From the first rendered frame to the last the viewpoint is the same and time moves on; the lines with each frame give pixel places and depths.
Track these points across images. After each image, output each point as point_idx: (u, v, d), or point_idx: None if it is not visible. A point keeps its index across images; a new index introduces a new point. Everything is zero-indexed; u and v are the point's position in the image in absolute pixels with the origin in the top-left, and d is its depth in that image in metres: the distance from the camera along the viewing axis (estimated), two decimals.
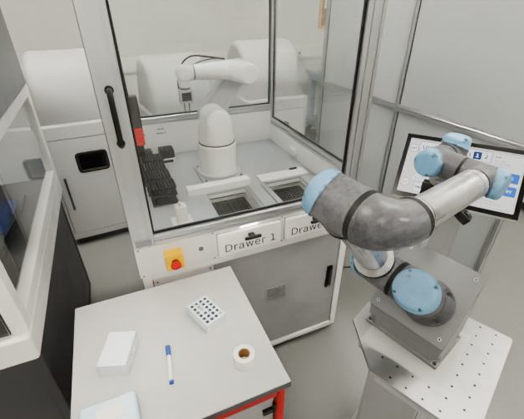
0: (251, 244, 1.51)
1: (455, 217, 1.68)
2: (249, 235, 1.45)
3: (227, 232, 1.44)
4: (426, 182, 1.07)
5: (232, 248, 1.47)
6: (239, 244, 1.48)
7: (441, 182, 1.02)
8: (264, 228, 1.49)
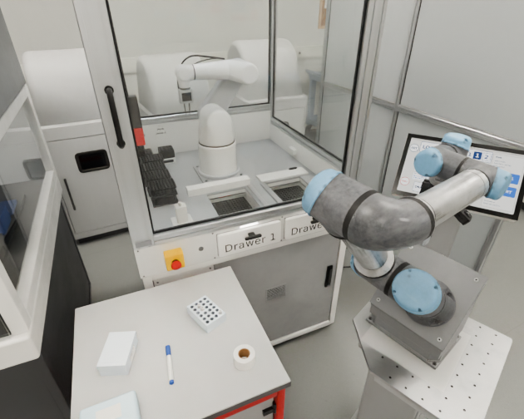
0: (251, 244, 1.51)
1: (455, 217, 1.68)
2: (249, 235, 1.45)
3: (227, 232, 1.44)
4: (426, 182, 1.07)
5: (232, 248, 1.47)
6: (239, 244, 1.48)
7: (441, 182, 1.02)
8: (264, 228, 1.49)
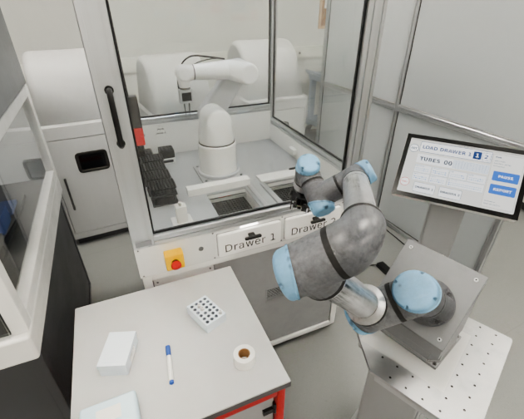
0: (251, 244, 1.51)
1: (455, 217, 1.68)
2: (249, 235, 1.45)
3: (227, 232, 1.44)
4: (305, 196, 1.20)
5: (232, 248, 1.47)
6: (239, 244, 1.48)
7: None
8: (264, 228, 1.49)
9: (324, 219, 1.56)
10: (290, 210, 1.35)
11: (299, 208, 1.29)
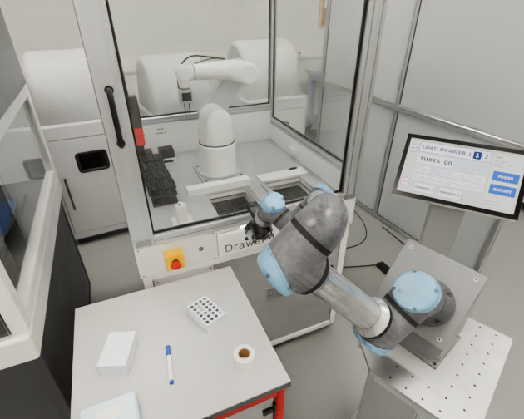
0: (251, 244, 1.51)
1: (455, 217, 1.68)
2: None
3: (227, 232, 1.44)
4: (270, 228, 1.27)
5: (232, 248, 1.47)
6: (239, 244, 1.48)
7: None
8: None
9: None
10: (250, 243, 1.40)
11: (262, 239, 1.35)
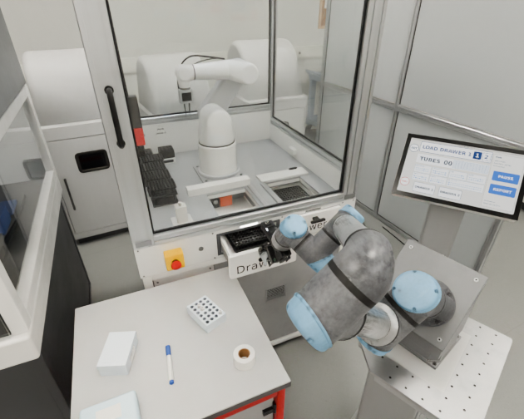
0: (264, 265, 1.39)
1: (455, 217, 1.68)
2: None
3: (239, 253, 1.32)
4: (289, 251, 1.15)
5: (244, 269, 1.36)
6: (252, 264, 1.36)
7: None
8: None
9: (324, 219, 1.56)
10: (265, 265, 1.29)
11: (278, 261, 1.24)
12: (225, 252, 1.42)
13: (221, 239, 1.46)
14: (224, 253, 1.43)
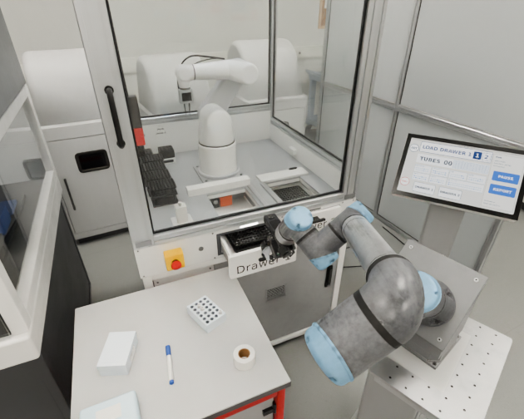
0: (264, 265, 1.39)
1: (455, 217, 1.68)
2: (264, 256, 1.34)
3: (239, 253, 1.32)
4: (293, 245, 1.11)
5: (244, 269, 1.36)
6: (252, 264, 1.36)
7: None
8: None
9: (324, 219, 1.56)
10: (268, 260, 1.24)
11: (281, 256, 1.19)
12: (225, 252, 1.42)
13: (221, 239, 1.46)
14: (224, 253, 1.43)
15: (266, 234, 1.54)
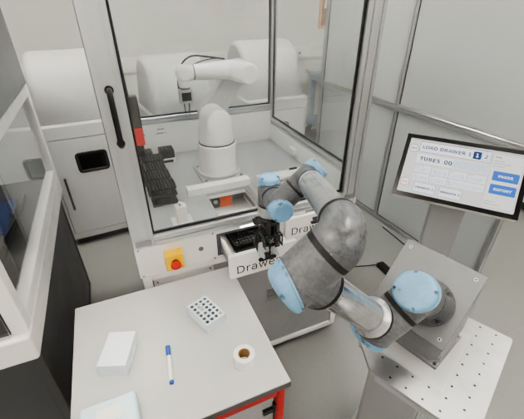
0: (264, 265, 1.39)
1: (455, 217, 1.68)
2: None
3: (239, 253, 1.32)
4: None
5: (244, 269, 1.36)
6: (252, 264, 1.36)
7: None
8: (279, 247, 1.38)
9: None
10: (264, 258, 1.28)
11: (273, 244, 1.25)
12: (225, 252, 1.42)
13: (221, 239, 1.46)
14: (224, 253, 1.43)
15: None
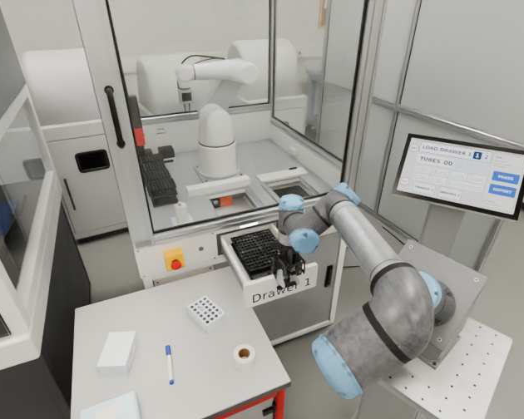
0: (283, 292, 1.26)
1: (455, 217, 1.68)
2: None
3: (255, 280, 1.20)
4: None
5: (260, 298, 1.23)
6: (269, 292, 1.23)
7: None
8: None
9: None
10: (284, 287, 1.15)
11: (294, 273, 1.12)
12: (239, 278, 1.29)
13: (234, 262, 1.33)
14: (238, 278, 1.30)
15: None
